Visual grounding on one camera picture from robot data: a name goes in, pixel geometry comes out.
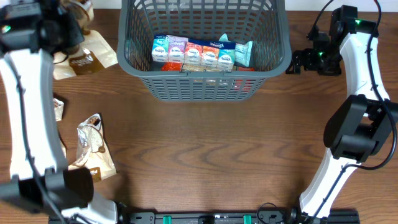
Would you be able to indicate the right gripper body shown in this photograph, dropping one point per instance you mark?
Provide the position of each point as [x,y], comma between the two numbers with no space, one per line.
[325,59]

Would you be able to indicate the teal snack bar wrapper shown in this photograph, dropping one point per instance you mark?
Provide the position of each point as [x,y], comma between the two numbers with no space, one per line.
[231,53]

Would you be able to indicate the orange cracker package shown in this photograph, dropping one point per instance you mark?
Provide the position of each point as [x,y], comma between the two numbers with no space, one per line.
[186,67]

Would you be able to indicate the tissue multipack strip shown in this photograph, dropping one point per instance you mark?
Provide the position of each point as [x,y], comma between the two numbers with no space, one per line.
[170,48]

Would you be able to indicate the beige snack pouch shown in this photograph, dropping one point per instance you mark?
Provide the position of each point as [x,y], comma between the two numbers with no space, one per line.
[92,150]
[58,109]
[90,56]

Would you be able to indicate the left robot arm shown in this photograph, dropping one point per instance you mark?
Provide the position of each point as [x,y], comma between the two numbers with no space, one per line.
[32,32]

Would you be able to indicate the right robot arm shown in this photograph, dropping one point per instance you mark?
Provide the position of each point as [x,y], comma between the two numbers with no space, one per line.
[360,126]

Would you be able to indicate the grey plastic basket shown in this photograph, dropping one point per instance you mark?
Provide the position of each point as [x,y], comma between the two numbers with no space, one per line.
[264,23]

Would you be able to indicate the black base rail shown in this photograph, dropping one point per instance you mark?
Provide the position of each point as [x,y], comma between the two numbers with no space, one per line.
[267,213]

